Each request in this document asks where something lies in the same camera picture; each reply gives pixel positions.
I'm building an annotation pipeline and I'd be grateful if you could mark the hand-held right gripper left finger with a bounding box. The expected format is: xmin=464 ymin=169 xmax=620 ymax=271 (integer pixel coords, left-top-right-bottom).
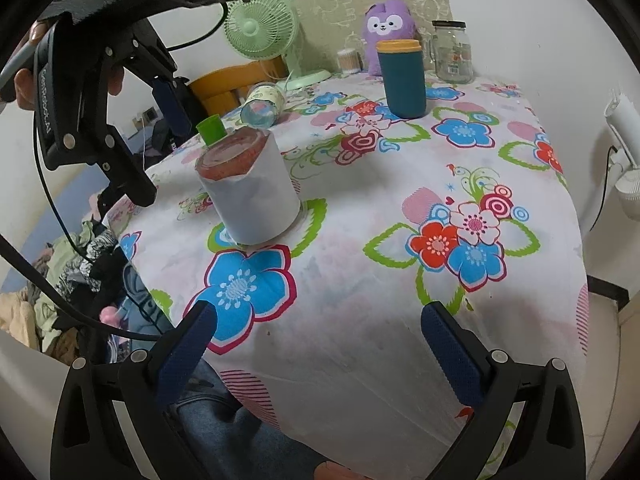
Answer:
xmin=50 ymin=301 xmax=221 ymax=480

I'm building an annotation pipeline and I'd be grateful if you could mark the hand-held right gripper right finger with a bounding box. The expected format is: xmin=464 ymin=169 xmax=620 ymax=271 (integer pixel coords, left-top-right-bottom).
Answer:
xmin=420 ymin=302 xmax=587 ymax=480

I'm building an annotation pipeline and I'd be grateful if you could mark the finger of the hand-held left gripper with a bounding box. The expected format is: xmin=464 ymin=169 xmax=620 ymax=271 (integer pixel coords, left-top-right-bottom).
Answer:
xmin=100 ymin=124 xmax=159 ymax=208
xmin=131 ymin=19 xmax=195 ymax=147

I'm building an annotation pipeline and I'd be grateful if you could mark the small green plastic cup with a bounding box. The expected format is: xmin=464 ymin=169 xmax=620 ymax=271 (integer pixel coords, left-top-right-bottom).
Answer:
xmin=196 ymin=115 xmax=228 ymax=147

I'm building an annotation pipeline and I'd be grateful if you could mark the white paper-wrapped cup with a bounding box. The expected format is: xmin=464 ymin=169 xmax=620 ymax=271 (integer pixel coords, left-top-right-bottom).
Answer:
xmin=195 ymin=127 xmax=302 ymax=246

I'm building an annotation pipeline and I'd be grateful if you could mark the teal cup with orange lid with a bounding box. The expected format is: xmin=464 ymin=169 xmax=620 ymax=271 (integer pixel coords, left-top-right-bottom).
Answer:
xmin=376 ymin=39 xmax=427 ymax=119

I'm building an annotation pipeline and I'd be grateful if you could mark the person's left hand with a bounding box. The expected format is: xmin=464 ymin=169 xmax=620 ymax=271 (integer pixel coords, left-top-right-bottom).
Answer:
xmin=12 ymin=21 xmax=126 ymax=111

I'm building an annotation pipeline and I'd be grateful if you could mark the orange wooden chair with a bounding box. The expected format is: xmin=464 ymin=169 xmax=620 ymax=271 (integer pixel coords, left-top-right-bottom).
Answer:
xmin=189 ymin=55 xmax=287 ymax=116

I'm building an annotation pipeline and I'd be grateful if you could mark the person's leg in jeans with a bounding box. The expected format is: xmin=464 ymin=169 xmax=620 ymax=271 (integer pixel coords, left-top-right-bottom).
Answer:
xmin=165 ymin=360 xmax=326 ymax=480

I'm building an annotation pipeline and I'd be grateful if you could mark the pile of clothes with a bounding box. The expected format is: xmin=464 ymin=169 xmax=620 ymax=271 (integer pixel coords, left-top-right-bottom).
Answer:
xmin=0 ymin=200 xmax=176 ymax=366

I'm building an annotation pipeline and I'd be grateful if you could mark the floral tablecloth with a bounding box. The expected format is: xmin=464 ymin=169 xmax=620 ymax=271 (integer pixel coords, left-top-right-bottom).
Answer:
xmin=102 ymin=72 xmax=591 ymax=480

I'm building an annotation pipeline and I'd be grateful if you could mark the green desk fan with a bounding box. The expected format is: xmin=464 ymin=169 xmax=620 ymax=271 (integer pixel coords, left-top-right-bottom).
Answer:
xmin=223 ymin=0 xmax=333 ymax=93

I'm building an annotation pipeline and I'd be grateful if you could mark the cotton swab container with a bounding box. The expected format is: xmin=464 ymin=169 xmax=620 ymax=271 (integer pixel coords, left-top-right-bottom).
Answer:
xmin=336 ymin=49 xmax=363 ymax=75

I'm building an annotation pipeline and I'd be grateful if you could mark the beige patterned headboard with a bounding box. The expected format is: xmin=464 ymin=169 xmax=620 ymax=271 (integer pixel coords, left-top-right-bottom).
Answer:
xmin=291 ymin=0 xmax=455 ymax=76

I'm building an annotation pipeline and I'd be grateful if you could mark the purple plush toy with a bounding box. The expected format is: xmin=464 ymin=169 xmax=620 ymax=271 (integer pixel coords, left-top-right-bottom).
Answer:
xmin=361 ymin=1 xmax=423 ymax=77

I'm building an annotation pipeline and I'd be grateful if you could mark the clear glass jar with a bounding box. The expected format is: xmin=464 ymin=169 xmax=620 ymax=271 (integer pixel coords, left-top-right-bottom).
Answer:
xmin=431 ymin=20 xmax=474 ymax=84

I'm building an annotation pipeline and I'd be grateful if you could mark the thin black cable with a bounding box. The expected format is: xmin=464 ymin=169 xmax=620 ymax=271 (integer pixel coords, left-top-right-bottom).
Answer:
xmin=164 ymin=0 xmax=229 ymax=54
xmin=33 ymin=107 xmax=97 ymax=263

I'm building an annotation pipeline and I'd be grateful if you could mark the thick black cable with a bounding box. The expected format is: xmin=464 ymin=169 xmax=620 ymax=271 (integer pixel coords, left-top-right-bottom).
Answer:
xmin=0 ymin=234 xmax=176 ymax=342

